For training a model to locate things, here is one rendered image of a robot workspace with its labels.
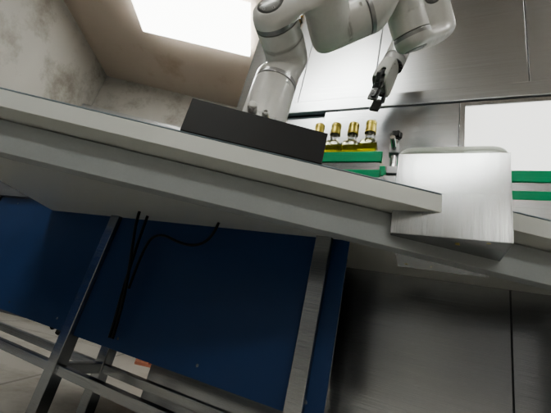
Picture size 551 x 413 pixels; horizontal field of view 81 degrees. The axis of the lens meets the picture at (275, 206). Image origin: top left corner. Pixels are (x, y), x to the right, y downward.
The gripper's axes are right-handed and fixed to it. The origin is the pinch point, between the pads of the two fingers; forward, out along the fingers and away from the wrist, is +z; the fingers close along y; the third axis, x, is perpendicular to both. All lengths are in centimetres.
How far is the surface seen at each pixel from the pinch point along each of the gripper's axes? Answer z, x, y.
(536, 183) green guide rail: 20, 48, 4
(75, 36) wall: -84, -402, -63
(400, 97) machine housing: -13.6, 3.2, -12.9
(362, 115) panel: -2.7, -7.0, -12.3
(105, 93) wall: -62, -423, -136
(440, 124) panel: -3.5, 20.2, -11.9
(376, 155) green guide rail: 27.5, 12.7, 13.5
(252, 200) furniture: 58, 6, 43
